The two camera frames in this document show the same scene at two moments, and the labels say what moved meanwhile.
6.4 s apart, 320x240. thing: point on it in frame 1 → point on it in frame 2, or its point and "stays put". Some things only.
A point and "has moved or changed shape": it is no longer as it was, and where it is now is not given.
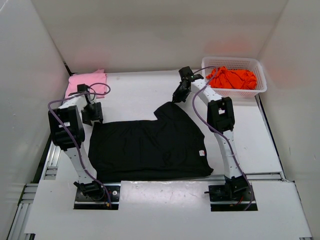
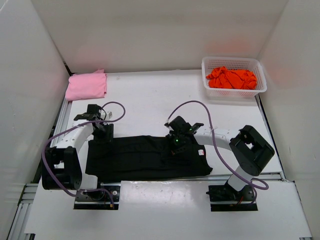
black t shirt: x=172 y=144 has moved or changed shape
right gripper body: x=180 y=93 → x=179 y=146
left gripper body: x=92 y=115 → x=105 y=133
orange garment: x=232 y=79 stays put
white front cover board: x=165 y=208 stays put
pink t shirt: x=97 y=81 stays put
